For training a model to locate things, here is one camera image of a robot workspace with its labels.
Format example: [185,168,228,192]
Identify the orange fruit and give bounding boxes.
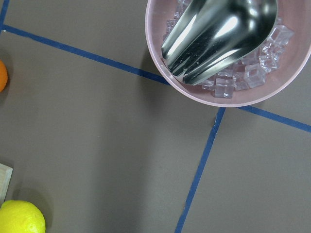
[0,60,8,92]

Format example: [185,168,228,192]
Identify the metal scoop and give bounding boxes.
[161,0,278,85]

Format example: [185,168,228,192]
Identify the clear ice cubes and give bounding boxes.
[161,0,293,99]

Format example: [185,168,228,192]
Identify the pink bowl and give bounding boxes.
[145,0,311,107]

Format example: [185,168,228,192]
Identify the wooden cutting board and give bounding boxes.
[0,164,13,204]

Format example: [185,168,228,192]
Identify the yellow lemon far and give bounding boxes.
[0,200,46,233]

